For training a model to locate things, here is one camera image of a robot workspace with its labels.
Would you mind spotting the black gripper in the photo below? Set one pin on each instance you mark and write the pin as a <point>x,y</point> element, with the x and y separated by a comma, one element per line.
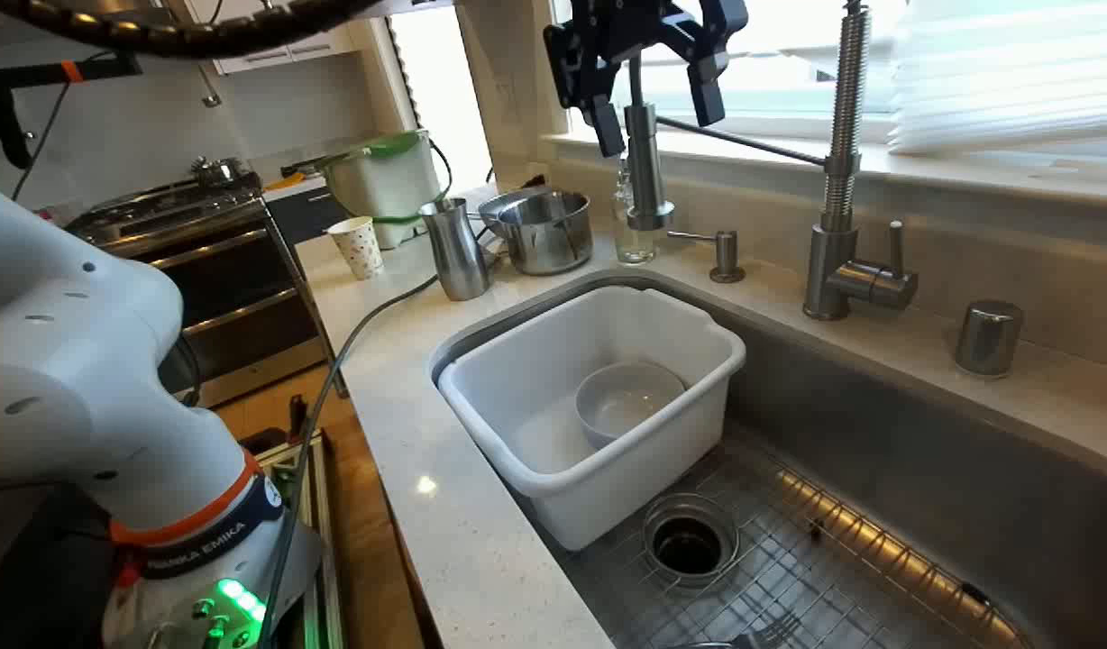
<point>628,26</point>

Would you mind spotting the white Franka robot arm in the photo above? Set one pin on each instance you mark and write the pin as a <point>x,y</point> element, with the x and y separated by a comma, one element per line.
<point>66,363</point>

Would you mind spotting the small stainless faucet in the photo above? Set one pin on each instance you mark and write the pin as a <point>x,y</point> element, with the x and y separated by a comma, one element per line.
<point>644,156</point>

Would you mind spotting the tall stainless steel faucet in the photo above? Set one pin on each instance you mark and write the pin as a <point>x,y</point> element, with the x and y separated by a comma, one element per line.
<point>839,182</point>

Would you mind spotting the stainless steel pot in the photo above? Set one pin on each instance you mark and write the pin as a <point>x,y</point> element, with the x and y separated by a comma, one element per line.
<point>544,232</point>

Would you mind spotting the stainless soap dispenser pump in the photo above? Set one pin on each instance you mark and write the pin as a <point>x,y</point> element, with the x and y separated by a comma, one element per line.
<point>725,258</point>

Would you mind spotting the stainless steel pitcher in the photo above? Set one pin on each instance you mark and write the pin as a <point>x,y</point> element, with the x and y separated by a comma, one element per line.
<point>459,252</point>

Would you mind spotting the white bin with green lid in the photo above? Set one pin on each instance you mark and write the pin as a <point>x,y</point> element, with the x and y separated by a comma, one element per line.
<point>390,182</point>

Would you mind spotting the white bowl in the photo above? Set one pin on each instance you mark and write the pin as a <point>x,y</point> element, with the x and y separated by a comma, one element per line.
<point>628,398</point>

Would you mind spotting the white paper cup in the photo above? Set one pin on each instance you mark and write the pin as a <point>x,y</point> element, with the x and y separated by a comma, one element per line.
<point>359,251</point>

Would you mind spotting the white plastic dish tub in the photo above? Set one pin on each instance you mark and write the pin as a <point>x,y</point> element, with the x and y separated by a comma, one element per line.
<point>538,410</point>

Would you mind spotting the white window blind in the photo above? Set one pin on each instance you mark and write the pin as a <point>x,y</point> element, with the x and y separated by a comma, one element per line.
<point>1006,72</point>

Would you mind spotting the stainless cylinder air gap cap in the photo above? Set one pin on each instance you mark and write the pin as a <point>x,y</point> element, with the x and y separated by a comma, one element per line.
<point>985,337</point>

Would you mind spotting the round sink drain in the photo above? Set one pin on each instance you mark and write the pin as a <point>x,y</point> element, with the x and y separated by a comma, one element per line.
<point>688,541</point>

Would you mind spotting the stainless steel stove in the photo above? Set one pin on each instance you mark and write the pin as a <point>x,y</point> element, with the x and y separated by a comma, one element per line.
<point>215,266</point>

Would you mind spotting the stainless steel sink basin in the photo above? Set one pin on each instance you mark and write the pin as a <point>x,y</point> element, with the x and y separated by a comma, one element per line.
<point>935,457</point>

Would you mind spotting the black bicycle wheel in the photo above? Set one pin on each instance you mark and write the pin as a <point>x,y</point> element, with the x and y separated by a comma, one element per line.
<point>166,30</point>

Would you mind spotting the black bar with orange band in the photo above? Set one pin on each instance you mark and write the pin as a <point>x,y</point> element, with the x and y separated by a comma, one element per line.
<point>13,91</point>

